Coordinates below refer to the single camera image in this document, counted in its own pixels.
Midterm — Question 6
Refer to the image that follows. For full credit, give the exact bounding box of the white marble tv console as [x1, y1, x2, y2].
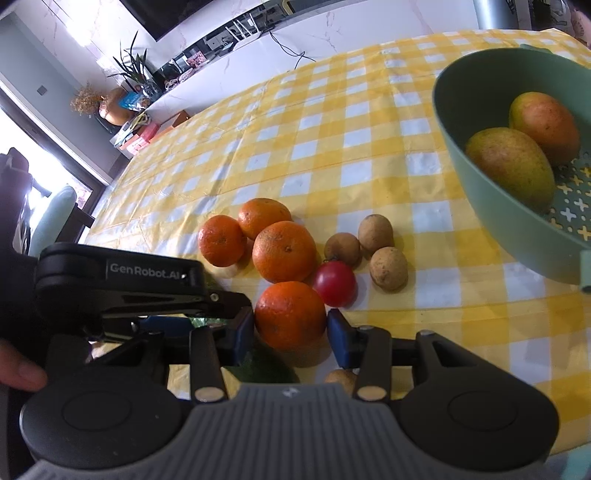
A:
[139, 0, 481, 134]

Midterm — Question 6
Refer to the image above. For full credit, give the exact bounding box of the large orange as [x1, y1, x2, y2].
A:
[252, 220, 318, 284]
[254, 281, 328, 352]

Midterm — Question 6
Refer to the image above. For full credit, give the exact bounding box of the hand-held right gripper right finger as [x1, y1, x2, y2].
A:
[326, 308, 483, 402]

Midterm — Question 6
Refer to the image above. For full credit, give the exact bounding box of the black cable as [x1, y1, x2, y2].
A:
[269, 28, 306, 71]

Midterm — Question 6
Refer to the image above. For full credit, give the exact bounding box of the teal chair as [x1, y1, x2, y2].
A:
[28, 185, 78, 257]

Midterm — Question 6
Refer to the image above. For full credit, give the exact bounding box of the brown round fruit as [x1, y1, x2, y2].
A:
[368, 246, 409, 292]
[358, 213, 394, 259]
[323, 232, 362, 268]
[323, 368, 359, 398]

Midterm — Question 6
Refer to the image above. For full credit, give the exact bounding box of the yellow checked tablecloth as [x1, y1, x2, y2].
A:
[78, 28, 591, 462]

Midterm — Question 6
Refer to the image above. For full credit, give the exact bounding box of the person's left hand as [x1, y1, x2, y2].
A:
[0, 340, 49, 393]

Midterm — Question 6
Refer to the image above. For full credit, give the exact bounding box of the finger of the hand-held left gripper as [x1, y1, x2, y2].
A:
[137, 318, 194, 343]
[202, 290, 254, 325]

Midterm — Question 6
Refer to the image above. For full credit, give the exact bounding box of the potted green plant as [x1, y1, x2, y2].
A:
[107, 31, 161, 96]

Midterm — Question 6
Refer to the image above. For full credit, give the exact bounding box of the orange vase with dried flowers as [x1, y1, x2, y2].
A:
[70, 82, 134, 126]

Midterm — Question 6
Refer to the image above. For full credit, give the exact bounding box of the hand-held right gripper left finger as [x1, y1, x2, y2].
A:
[105, 307, 256, 403]

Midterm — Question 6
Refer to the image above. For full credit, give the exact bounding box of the black television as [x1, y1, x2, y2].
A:
[119, 0, 260, 43]

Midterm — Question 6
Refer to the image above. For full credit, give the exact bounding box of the green bowl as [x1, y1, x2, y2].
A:
[431, 44, 591, 292]

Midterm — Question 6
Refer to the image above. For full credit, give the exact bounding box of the green cucumber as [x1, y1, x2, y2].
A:
[191, 272, 301, 385]

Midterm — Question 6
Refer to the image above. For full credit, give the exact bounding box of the pink box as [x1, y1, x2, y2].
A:
[113, 121, 160, 158]

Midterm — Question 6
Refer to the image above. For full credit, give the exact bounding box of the red tomato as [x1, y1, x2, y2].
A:
[313, 261, 358, 308]

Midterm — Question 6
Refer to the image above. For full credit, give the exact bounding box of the silver trash can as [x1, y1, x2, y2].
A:
[472, 0, 520, 32]

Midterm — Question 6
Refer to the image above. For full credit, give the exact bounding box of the glass door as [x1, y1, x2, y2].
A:
[0, 78, 112, 245]

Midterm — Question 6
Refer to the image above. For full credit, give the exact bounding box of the white router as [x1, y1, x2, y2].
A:
[225, 10, 260, 41]

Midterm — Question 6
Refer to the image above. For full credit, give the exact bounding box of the small orange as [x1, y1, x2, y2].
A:
[198, 215, 247, 268]
[237, 198, 293, 241]

